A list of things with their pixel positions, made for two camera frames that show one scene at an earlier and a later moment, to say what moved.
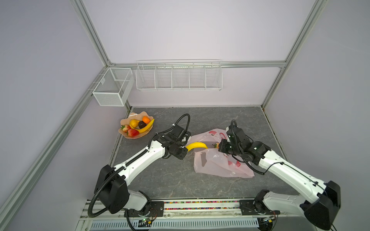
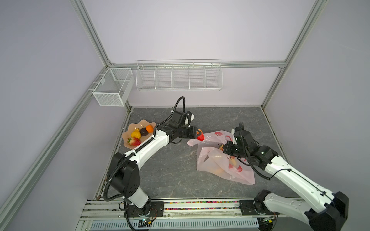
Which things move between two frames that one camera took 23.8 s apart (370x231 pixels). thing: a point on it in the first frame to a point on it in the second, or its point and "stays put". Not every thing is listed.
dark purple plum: (141, 124) to (143, 132)
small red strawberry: (125, 128) to (134, 141)
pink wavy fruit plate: (138, 116) to (126, 134)
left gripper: (181, 156) to (192, 130)
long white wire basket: (179, 75) stays put
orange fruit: (146, 120) to (149, 128)
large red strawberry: (133, 132) to (200, 135)
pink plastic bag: (211, 161) stays put
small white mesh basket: (114, 86) stays put
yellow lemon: (134, 123) to (136, 134)
